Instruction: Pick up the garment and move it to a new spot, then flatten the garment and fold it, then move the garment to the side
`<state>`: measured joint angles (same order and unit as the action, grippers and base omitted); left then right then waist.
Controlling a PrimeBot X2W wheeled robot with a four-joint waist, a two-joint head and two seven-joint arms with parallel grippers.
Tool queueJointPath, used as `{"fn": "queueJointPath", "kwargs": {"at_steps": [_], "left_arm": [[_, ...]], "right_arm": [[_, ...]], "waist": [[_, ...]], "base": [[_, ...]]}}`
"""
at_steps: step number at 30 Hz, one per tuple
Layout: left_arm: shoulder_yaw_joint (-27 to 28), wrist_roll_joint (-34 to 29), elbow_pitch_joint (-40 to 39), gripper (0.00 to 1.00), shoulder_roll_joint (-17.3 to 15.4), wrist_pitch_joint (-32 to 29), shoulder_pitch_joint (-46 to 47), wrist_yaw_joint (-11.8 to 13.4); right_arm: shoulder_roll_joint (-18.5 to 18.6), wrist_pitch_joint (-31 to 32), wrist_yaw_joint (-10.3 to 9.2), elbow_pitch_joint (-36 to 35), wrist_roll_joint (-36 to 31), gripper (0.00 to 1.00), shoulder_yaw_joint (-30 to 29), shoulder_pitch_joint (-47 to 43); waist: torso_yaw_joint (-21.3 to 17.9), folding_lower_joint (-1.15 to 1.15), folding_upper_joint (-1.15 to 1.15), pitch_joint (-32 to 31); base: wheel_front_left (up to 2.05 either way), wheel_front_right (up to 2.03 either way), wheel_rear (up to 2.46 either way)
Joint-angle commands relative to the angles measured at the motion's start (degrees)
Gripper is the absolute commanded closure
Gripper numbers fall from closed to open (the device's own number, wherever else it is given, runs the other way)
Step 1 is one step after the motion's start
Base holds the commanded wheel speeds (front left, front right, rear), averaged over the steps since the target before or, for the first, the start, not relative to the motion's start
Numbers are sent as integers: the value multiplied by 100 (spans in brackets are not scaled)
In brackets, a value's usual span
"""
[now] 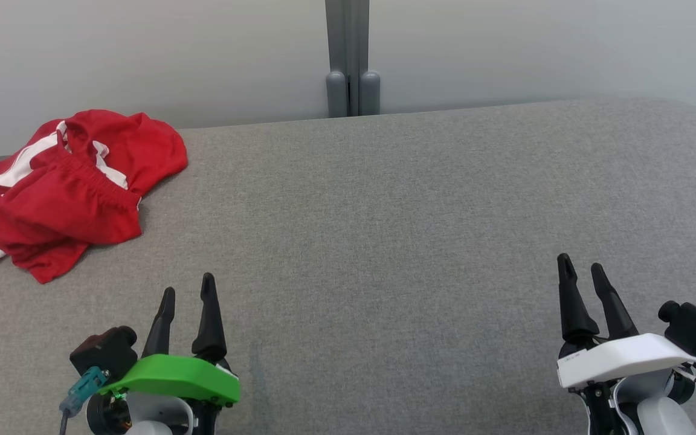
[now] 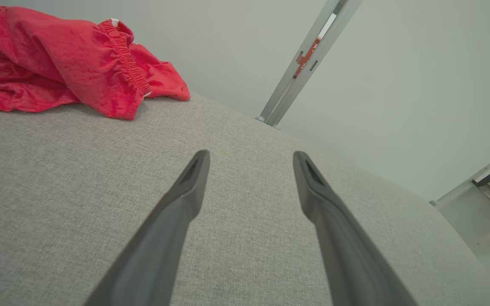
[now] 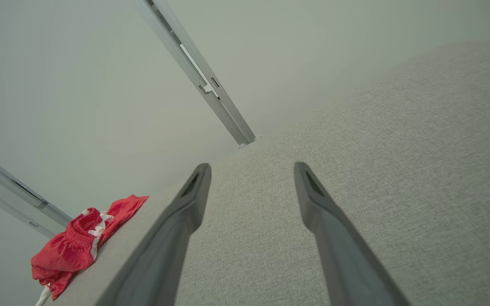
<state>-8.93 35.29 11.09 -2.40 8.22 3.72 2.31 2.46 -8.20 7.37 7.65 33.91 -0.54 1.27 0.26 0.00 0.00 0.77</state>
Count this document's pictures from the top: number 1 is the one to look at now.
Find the red shorts white stripe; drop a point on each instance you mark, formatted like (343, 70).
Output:
(70, 205)

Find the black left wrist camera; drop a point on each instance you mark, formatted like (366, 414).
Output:
(103, 350)

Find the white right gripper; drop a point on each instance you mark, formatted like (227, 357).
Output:
(626, 356)

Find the grey partition post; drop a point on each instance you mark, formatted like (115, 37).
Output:
(348, 60)

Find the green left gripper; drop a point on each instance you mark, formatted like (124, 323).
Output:
(173, 377)

